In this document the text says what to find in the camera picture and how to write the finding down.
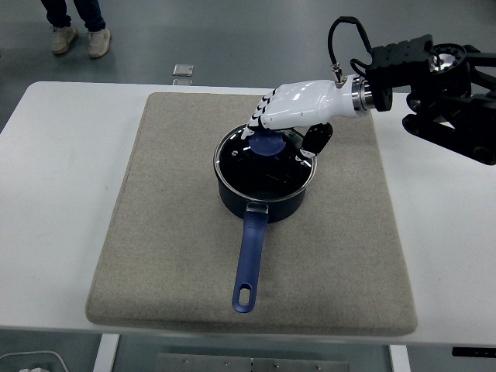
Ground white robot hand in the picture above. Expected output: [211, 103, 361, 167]
[240, 75, 360, 164]

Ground glass pot lid blue knob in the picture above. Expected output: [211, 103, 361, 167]
[212, 122, 318, 202]

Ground dark pot with blue handle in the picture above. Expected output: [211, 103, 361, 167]
[216, 181, 308, 314]

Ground beige fabric mat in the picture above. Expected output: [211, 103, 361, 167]
[84, 91, 419, 337]

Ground person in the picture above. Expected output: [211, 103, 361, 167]
[40, 0, 112, 59]

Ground white table leg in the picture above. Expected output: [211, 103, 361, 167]
[389, 344, 411, 372]
[94, 333, 120, 372]

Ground grey metal plate with screws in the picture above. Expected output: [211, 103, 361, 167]
[156, 352, 350, 372]

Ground black table control panel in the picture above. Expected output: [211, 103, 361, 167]
[451, 346, 496, 358]

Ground white cable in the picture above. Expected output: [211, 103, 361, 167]
[0, 350, 67, 372]

